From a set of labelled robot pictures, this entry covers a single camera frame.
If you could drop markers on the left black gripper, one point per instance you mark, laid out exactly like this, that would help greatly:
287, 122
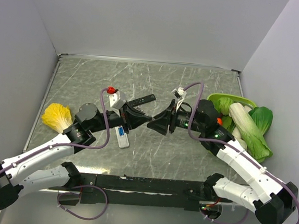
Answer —
132, 121

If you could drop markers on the large bok choy toy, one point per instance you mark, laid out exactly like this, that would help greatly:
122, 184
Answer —
250, 133

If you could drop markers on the orange carrot toy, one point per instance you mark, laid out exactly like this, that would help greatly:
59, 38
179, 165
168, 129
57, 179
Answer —
219, 120

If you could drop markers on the black mounting base plate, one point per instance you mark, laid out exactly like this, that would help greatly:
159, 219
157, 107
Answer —
130, 190

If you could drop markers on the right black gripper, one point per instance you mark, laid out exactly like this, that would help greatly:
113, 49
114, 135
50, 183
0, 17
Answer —
169, 115

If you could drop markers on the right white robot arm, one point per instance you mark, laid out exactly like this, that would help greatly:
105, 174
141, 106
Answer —
271, 200

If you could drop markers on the green plastic basket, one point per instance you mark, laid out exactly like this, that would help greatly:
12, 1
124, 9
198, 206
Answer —
215, 96

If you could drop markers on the white remote control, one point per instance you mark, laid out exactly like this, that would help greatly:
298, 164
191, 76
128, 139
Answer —
123, 141

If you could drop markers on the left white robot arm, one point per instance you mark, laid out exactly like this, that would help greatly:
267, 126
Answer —
23, 174

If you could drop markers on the yellow cabbage toy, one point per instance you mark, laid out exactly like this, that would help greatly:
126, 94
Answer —
57, 117

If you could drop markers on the green cabbage toy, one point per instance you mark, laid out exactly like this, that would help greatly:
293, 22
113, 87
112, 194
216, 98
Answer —
223, 105

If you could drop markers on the blue battery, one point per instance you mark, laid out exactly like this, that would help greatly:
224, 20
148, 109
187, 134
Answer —
121, 131

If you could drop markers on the small bok choy toy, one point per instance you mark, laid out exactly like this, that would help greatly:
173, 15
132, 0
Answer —
238, 137

